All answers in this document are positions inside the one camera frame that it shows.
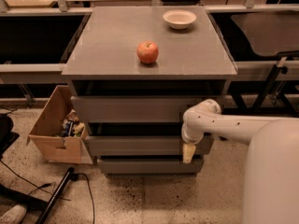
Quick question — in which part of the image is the grey drawer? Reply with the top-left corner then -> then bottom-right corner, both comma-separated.
84,134 -> 215,157
98,158 -> 204,175
70,95 -> 226,124

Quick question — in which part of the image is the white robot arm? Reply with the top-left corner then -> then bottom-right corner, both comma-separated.
181,99 -> 299,224

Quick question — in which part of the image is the grey bottom drawer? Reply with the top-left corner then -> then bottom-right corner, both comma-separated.
98,158 -> 204,175

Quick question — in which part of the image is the grey drawer cabinet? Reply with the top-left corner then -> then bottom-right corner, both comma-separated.
63,7 -> 233,163

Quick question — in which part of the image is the grey top drawer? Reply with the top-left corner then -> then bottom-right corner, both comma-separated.
70,95 -> 226,124

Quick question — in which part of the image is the right grey workbench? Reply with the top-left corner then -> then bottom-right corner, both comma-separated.
205,5 -> 299,81

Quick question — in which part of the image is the grey workbench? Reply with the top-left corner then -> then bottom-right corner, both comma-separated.
205,5 -> 299,81
0,7 -> 93,83

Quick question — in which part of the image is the black folding stand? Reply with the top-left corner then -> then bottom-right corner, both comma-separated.
229,50 -> 299,117

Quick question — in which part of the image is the red apple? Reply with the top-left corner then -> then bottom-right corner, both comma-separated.
136,41 -> 159,63

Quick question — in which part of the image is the brown cardboard box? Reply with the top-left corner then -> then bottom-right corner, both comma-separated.
28,85 -> 95,164

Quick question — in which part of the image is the clutter inside cardboard box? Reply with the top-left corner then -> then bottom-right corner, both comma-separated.
62,109 -> 85,137

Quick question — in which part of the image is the white bowl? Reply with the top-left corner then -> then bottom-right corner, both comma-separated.
163,10 -> 196,30

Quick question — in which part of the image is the black pole on floor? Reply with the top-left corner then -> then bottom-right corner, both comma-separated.
35,167 -> 75,224

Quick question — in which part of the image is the black chair base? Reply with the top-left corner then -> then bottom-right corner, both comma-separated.
0,113 -> 49,211

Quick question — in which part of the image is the white shoe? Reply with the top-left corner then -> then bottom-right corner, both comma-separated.
0,204 -> 27,224

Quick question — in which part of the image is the left grey workbench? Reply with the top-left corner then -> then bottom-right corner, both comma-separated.
0,7 -> 93,83

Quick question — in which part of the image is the black floor cable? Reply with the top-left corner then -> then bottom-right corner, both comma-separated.
76,172 -> 95,224

